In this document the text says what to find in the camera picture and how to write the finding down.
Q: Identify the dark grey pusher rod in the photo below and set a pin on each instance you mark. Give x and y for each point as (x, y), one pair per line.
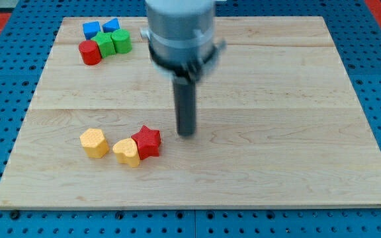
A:
(185, 107)

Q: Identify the red star block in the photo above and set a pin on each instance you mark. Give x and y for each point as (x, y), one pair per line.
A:
(148, 142)

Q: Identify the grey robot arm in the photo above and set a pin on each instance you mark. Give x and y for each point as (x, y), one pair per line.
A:
(181, 45)

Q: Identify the green star block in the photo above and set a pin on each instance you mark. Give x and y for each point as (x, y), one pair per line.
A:
(105, 44)

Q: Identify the yellow heart block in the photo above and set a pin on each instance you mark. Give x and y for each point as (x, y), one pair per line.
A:
(126, 152)

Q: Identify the green cylinder block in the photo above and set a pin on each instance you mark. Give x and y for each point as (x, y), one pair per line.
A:
(121, 40)

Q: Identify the wooden board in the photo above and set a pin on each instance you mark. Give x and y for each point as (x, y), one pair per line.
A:
(279, 126)

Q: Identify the blue triangle block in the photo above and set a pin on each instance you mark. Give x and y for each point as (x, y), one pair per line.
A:
(111, 25)

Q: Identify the red cylinder block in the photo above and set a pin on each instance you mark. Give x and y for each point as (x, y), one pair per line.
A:
(90, 52)

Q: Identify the yellow hexagon block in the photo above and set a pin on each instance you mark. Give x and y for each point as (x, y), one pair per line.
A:
(94, 143)

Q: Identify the blue cube block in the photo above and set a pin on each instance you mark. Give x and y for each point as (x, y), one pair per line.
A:
(90, 29)

